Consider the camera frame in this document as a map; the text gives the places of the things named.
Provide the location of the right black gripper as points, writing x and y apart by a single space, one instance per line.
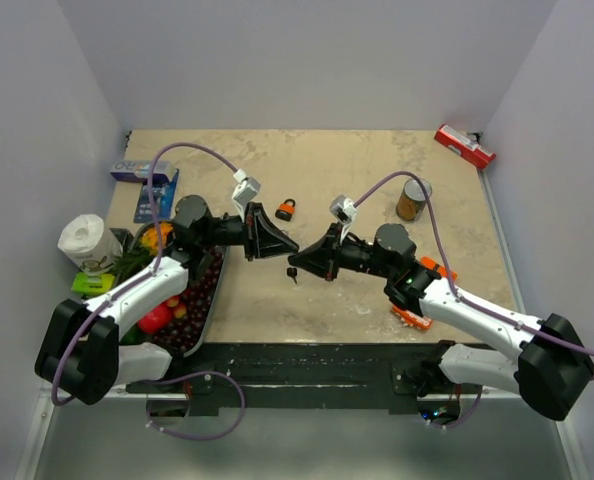
320 258

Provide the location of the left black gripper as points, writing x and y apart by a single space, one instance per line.
261 238

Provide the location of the orange black padlock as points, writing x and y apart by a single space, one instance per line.
285 211

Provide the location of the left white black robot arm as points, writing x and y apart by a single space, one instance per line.
81 354

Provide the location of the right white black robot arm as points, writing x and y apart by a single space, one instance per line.
538 359

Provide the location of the grey fruit tray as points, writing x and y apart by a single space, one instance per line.
148 338

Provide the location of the tin can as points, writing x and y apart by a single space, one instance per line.
412 200

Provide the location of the blue blister pack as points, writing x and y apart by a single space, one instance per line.
163 195

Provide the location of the small peach fruits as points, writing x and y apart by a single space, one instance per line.
176 307

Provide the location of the purple grapes bunch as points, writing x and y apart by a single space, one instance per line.
181 336

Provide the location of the red apple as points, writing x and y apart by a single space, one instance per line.
156 319

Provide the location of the orange flower pineapple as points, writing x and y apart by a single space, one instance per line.
138 253

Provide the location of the blue white box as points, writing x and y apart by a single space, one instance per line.
138 171

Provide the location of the green lime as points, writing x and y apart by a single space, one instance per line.
131 337

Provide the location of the paper towel roll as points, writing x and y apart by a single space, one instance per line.
90 244

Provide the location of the green box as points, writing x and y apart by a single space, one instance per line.
87 286

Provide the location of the red cardboard box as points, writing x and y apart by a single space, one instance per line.
464 146

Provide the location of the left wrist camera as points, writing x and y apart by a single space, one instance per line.
245 191

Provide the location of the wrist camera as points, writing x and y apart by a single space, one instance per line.
344 211
245 191

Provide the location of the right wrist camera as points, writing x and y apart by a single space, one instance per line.
344 211

